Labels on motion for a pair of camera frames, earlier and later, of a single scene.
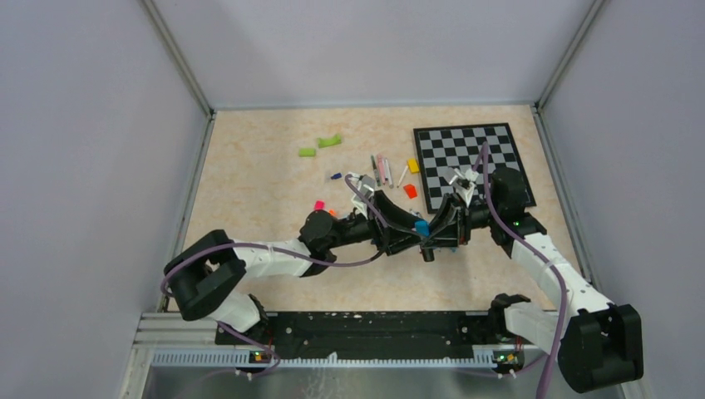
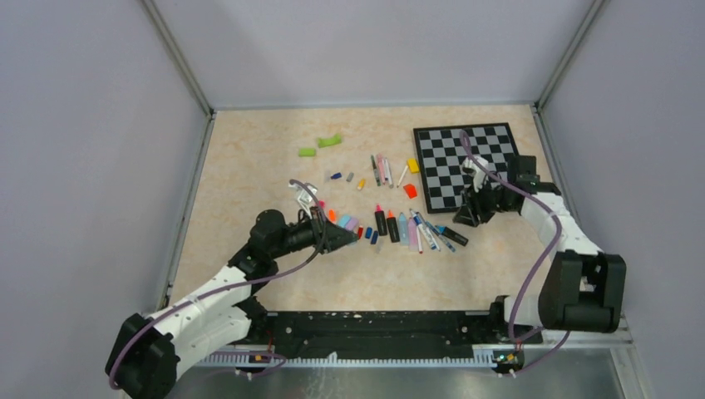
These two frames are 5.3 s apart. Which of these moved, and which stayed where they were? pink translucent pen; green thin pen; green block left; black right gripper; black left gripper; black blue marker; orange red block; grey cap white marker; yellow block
Moved: black right gripper; black left gripper; black blue marker
Stayed: green thin pen; orange red block; pink translucent pen; yellow block; green block left; grey cap white marker
